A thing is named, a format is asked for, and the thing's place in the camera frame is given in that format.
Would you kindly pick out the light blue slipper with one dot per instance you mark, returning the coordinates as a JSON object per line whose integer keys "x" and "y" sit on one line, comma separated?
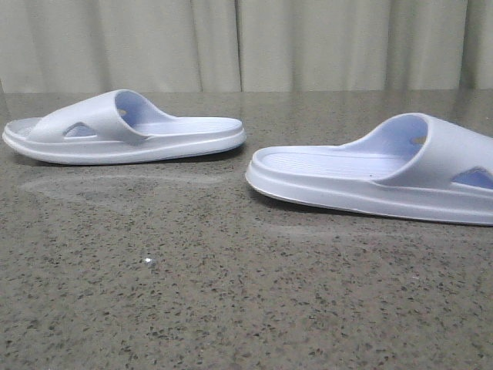
{"x": 121, "y": 126}
{"x": 411, "y": 166}

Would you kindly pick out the beige background curtain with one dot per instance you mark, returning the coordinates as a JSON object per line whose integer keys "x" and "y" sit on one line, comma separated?
{"x": 250, "y": 46}

